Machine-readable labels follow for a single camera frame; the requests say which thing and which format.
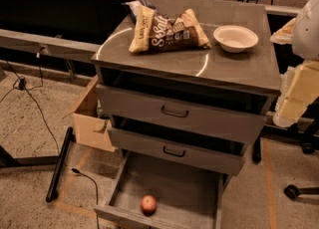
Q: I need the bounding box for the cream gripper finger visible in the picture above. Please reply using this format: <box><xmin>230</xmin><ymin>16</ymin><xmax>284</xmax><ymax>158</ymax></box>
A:
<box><xmin>270</xmin><ymin>18</ymin><xmax>296</xmax><ymax>45</ymax></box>
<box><xmin>273</xmin><ymin>61</ymin><xmax>319</xmax><ymax>127</ymax></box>

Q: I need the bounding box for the red apple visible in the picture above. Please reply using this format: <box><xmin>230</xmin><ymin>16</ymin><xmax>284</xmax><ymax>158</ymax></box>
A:
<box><xmin>141</xmin><ymin>195</ymin><xmax>157</xmax><ymax>215</ymax></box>

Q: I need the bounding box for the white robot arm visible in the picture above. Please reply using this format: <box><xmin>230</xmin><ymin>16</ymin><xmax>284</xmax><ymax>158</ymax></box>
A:
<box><xmin>270</xmin><ymin>0</ymin><xmax>319</xmax><ymax>127</ymax></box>

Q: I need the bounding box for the grey top drawer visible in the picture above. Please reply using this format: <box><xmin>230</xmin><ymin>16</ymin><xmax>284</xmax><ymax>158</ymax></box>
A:
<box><xmin>96</xmin><ymin>85</ymin><xmax>265</xmax><ymax>144</ymax></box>

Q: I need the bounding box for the grey drawer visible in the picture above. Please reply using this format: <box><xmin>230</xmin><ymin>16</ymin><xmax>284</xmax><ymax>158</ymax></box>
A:
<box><xmin>96</xmin><ymin>85</ymin><xmax>265</xmax><ymax>144</ymax></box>
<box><xmin>107</xmin><ymin>126</ymin><xmax>245</xmax><ymax>176</ymax></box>
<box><xmin>95</xmin><ymin>152</ymin><xmax>223</xmax><ymax>229</ymax></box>

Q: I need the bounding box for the grey drawer cabinet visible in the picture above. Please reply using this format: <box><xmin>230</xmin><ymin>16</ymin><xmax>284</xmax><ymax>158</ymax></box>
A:
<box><xmin>91</xmin><ymin>0</ymin><xmax>283</xmax><ymax>176</ymax></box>

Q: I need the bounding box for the grey middle drawer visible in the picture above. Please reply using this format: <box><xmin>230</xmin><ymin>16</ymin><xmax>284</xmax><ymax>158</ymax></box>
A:
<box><xmin>107</xmin><ymin>126</ymin><xmax>245</xmax><ymax>176</ymax></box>

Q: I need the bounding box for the grey bottom drawer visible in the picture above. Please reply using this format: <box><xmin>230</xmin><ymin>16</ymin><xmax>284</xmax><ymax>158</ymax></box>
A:
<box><xmin>95</xmin><ymin>152</ymin><xmax>223</xmax><ymax>229</ymax></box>

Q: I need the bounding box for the white paper bowl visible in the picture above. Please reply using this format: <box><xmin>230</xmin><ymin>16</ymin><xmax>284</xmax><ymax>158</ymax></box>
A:
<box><xmin>213</xmin><ymin>25</ymin><xmax>259</xmax><ymax>53</ymax></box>

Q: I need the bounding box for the black chair caster leg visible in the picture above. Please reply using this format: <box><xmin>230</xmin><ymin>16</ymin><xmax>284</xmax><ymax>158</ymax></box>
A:
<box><xmin>284</xmin><ymin>184</ymin><xmax>319</xmax><ymax>199</ymax></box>

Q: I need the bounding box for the brown sesame snack bag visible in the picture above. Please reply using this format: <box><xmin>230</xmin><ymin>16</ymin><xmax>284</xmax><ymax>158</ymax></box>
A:
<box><xmin>129</xmin><ymin>6</ymin><xmax>211</xmax><ymax>53</ymax></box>

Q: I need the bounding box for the white blue snack bag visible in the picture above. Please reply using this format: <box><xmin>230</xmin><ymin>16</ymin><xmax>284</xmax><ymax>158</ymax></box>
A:
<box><xmin>125</xmin><ymin>0</ymin><xmax>158</xmax><ymax>22</ymax></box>

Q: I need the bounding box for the cardboard box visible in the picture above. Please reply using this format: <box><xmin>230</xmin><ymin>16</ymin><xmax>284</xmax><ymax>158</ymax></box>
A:
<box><xmin>65</xmin><ymin>76</ymin><xmax>115</xmax><ymax>152</ymax></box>

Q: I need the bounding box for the black table leg base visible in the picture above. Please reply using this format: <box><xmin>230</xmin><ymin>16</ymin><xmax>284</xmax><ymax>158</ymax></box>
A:
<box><xmin>0</xmin><ymin>127</ymin><xmax>75</xmax><ymax>203</ymax></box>

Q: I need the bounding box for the black plugged floor cable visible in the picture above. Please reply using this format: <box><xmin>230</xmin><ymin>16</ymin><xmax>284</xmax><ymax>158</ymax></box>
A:
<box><xmin>71</xmin><ymin>167</ymin><xmax>101</xmax><ymax>229</ymax></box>

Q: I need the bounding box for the grey workbench rail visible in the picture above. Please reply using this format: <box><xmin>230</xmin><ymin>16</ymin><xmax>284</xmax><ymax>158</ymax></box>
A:
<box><xmin>0</xmin><ymin>29</ymin><xmax>100</xmax><ymax>63</ymax></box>

